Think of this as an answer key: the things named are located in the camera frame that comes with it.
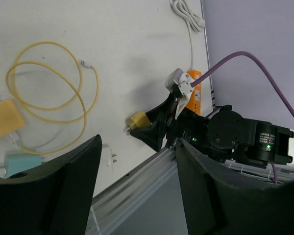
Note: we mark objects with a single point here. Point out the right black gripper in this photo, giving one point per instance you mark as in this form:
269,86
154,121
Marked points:
164,123

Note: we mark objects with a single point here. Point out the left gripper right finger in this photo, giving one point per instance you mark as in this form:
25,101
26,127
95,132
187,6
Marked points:
220,201

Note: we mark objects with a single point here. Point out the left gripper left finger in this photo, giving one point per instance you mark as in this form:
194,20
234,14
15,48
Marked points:
53,198

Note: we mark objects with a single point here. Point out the yellow two-tone charger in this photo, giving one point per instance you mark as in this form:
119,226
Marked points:
137,120

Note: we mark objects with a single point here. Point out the light teal charger with cable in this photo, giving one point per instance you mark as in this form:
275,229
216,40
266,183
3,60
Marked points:
16,163

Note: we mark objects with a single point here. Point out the orange-yellow charger with cable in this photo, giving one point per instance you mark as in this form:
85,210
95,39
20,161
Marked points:
11,120

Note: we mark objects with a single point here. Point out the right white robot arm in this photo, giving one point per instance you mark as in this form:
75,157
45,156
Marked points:
224,135

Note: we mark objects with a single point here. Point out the orange power strip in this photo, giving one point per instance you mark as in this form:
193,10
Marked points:
194,103

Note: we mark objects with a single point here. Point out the white flat charger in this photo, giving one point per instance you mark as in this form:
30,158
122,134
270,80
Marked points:
108,157

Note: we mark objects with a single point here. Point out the aluminium front rail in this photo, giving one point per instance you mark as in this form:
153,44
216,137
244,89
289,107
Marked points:
148,200

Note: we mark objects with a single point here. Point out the aluminium rail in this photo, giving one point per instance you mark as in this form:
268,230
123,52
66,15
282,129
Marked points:
207,55
148,200

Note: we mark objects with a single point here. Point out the aluminium right side rail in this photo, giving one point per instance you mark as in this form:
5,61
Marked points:
207,55

